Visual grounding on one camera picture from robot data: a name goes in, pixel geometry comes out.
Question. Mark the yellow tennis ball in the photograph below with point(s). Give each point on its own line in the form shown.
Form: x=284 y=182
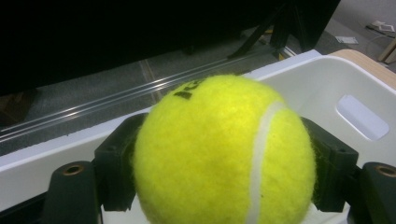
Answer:
x=218 y=155

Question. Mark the white paper sheet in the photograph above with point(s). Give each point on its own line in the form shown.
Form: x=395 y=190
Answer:
x=346 y=39
x=382 y=26

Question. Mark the metal floor rail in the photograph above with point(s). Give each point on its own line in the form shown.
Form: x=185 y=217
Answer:
x=102 y=99

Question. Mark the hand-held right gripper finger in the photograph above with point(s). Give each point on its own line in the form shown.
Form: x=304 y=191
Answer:
x=336 y=168

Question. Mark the wooden furniture legs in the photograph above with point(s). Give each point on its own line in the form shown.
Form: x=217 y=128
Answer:
x=389 y=53

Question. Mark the black tripod stand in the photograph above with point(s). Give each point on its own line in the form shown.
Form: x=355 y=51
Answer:
x=281 y=28

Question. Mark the white plastic bin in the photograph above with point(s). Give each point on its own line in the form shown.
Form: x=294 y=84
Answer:
x=314 y=84

